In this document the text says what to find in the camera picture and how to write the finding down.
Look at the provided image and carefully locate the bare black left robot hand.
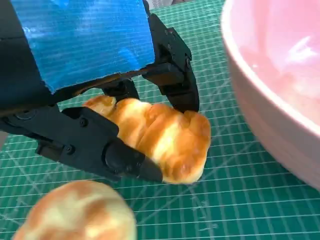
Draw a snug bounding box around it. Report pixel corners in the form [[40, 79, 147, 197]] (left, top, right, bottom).
[[0, 0, 201, 185]]

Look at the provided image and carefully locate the long twisted toy bread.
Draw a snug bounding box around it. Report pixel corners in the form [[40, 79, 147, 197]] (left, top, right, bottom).
[[82, 94, 212, 185]]

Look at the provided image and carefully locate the round toy bread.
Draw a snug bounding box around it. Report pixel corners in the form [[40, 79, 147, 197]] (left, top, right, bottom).
[[11, 179, 138, 240]]

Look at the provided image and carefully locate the pink bowl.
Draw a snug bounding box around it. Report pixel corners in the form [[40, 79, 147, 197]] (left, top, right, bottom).
[[220, 0, 320, 191]]

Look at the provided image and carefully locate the green cutting mat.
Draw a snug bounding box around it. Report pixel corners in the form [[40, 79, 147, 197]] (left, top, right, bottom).
[[0, 0, 320, 240]]

